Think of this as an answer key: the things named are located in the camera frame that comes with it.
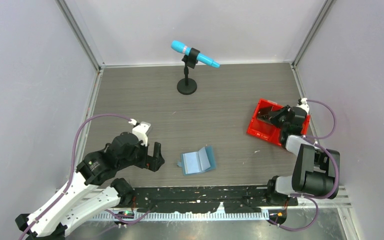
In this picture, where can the blue toy microphone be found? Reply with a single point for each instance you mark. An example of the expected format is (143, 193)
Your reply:
(193, 54)

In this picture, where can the red two-compartment bin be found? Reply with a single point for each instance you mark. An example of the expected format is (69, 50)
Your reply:
(272, 134)

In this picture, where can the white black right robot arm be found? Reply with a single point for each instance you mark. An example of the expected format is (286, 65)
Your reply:
(313, 173)

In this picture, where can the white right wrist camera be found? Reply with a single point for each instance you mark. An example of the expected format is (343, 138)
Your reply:
(303, 104)

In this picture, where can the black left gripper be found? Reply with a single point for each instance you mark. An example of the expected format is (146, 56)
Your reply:
(153, 163)

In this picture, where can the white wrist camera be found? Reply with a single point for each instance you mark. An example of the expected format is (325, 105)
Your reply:
(303, 104)
(141, 130)

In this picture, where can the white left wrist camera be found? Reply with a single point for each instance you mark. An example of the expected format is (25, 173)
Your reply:
(141, 130)

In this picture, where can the blue card holder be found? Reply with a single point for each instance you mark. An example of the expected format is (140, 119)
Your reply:
(197, 162)

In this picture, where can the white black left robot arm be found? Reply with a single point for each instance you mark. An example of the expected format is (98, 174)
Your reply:
(92, 189)

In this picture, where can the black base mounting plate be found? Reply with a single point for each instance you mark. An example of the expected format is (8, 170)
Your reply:
(204, 199)

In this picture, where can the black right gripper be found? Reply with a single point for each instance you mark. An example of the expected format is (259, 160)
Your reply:
(273, 115)

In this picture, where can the black microphone stand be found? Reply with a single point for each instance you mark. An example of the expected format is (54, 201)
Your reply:
(187, 85)

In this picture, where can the black credit card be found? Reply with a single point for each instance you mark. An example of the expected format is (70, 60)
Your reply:
(268, 109)

